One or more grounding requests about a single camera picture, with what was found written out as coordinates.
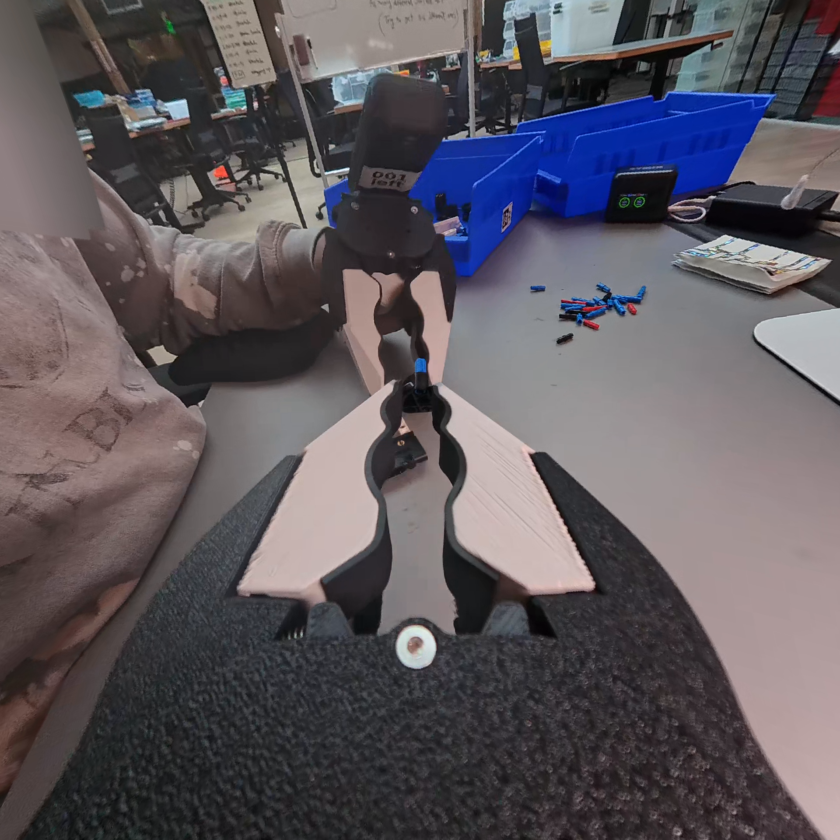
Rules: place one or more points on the whiteboard on stand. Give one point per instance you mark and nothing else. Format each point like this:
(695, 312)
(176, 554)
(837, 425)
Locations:
(367, 33)

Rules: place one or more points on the person's grey sweatshirt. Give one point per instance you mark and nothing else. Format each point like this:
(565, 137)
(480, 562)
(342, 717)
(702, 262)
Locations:
(79, 426)

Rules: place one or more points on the book stand with white base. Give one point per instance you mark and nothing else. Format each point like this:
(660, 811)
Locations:
(807, 348)

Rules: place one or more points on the folded paper booklet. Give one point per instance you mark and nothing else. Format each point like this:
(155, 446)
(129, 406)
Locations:
(748, 266)

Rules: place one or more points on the cluttered background table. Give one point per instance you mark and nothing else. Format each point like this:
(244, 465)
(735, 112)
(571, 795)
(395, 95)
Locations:
(164, 121)

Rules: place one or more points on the person's left forearm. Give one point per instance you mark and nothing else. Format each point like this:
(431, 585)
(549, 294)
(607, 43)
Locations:
(229, 282)

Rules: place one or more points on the black toy brick assembly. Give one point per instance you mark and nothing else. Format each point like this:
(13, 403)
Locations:
(415, 399)

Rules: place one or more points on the black office chair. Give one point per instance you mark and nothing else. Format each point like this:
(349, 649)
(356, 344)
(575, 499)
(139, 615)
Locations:
(535, 65)
(210, 151)
(262, 138)

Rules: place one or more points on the rack of storage drawers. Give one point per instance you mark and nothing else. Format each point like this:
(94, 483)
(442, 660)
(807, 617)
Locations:
(787, 59)

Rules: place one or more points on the white storage box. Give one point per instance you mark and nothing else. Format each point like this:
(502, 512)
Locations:
(584, 26)

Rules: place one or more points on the black power adapter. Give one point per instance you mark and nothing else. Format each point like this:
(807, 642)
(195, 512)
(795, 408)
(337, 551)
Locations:
(754, 207)

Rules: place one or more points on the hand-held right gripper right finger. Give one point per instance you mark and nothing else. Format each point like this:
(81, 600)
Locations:
(518, 518)

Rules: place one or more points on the blue plastic bin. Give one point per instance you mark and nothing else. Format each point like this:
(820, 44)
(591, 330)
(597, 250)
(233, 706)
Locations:
(656, 151)

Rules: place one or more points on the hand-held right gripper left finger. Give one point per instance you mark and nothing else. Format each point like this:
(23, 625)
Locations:
(315, 518)

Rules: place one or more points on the handwritten paper sheet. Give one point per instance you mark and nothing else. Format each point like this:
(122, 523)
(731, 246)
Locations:
(236, 39)

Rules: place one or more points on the blue plastic pin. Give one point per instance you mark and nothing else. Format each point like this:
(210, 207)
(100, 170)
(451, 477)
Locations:
(421, 366)

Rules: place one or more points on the wooden background table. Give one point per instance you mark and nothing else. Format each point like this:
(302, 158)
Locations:
(656, 44)

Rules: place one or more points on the black device with green display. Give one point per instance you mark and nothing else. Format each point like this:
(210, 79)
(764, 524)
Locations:
(640, 178)

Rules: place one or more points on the black chair armrest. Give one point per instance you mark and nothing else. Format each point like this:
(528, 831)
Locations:
(256, 354)

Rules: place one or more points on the pile of coloured pins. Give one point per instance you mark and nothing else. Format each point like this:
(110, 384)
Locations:
(594, 307)

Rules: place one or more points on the grey desk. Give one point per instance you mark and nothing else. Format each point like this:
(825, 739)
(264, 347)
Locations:
(623, 459)

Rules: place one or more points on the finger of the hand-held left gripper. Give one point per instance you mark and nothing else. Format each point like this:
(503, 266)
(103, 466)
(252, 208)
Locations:
(434, 308)
(359, 315)

